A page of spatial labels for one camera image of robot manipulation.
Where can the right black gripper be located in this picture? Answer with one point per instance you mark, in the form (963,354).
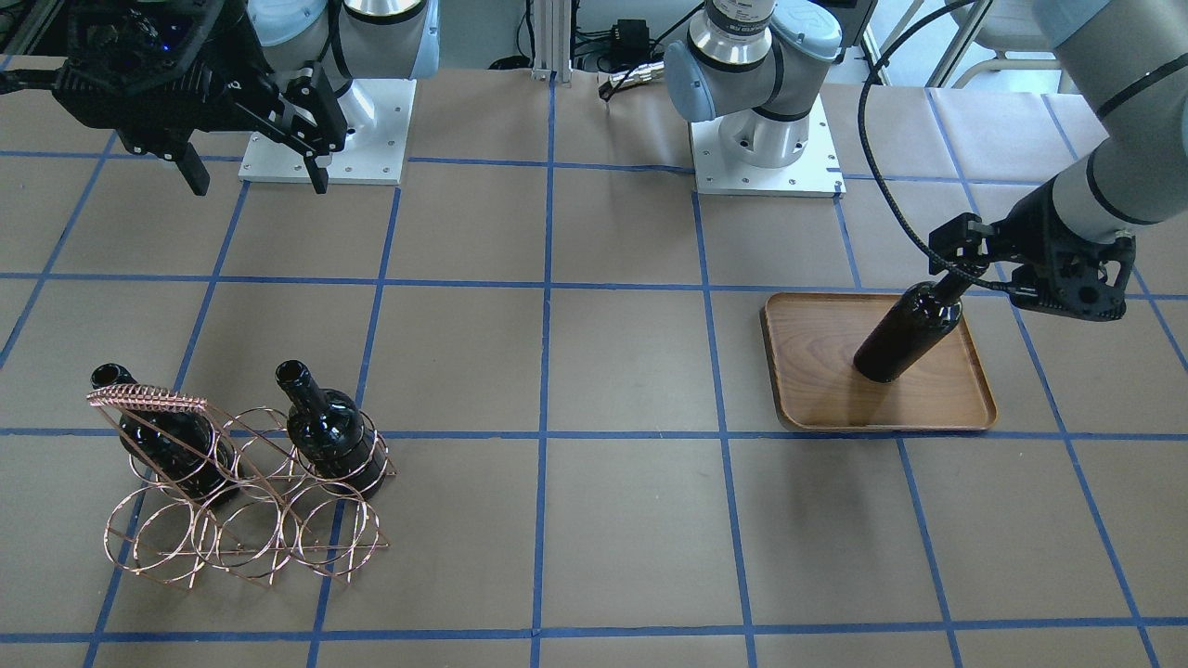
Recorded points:
(295,111)

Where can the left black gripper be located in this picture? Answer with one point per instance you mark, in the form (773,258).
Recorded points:
(1019,234)

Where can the dark wine bottle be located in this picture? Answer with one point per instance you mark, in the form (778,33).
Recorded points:
(330,432)
(923,316)
(180,445)

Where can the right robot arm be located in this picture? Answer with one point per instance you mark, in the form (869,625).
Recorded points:
(374,52)

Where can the wooden tray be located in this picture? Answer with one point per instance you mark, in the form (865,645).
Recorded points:
(811,340)

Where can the aluminium frame post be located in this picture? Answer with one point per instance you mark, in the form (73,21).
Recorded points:
(551,38)

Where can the copper wire bottle basket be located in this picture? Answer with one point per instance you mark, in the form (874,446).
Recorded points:
(273,512)

